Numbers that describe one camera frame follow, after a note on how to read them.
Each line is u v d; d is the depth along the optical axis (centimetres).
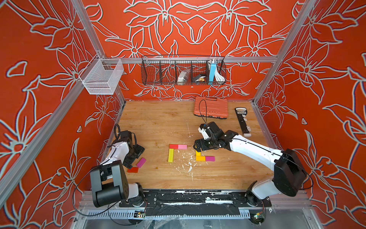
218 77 92
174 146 93
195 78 85
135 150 78
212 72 86
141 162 87
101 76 93
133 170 83
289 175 43
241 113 110
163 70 101
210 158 86
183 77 91
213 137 64
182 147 93
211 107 108
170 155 88
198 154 89
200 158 87
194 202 73
